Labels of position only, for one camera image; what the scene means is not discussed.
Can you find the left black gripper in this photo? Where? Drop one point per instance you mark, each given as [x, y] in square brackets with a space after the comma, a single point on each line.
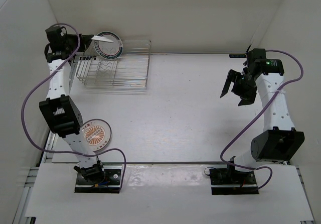
[85, 41]

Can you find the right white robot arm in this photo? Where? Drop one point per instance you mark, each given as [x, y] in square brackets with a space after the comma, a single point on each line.
[280, 140]

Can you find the orange sunburst plate front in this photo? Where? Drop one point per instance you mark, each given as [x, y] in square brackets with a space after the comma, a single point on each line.
[97, 133]

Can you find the small dark label plate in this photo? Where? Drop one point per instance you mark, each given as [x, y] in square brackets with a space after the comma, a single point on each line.
[237, 55]

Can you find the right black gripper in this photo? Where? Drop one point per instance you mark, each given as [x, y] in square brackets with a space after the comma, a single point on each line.
[247, 98]

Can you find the metal wire dish rack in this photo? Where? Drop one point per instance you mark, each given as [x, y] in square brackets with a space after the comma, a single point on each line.
[127, 72]

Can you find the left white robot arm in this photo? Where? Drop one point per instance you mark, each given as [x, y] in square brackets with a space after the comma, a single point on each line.
[59, 110]

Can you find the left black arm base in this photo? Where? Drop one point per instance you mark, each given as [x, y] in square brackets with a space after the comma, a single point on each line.
[110, 184]

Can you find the green rimmed white plate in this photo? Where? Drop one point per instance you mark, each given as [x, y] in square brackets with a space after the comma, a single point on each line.
[107, 50]

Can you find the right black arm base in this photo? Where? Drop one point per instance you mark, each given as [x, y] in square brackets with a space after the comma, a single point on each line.
[226, 181]

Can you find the orange sunburst plate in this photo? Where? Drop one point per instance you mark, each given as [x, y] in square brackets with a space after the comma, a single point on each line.
[102, 39]
[97, 133]

